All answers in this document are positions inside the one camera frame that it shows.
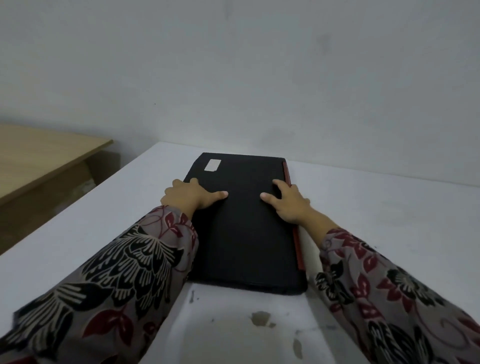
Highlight person's right forearm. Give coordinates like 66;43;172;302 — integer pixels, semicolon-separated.
298;207;480;364

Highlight person's right hand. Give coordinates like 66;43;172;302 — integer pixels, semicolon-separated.
260;179;312;226

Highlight person's left forearm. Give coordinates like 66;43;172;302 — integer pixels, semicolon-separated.
0;204;199;364

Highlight black laptop with red trim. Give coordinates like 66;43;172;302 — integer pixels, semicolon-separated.
183;152;308;296

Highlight light wooden desk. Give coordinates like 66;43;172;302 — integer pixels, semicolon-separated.
0;123;114;256

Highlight person's left hand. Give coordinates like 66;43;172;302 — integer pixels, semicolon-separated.
160;178;229;220

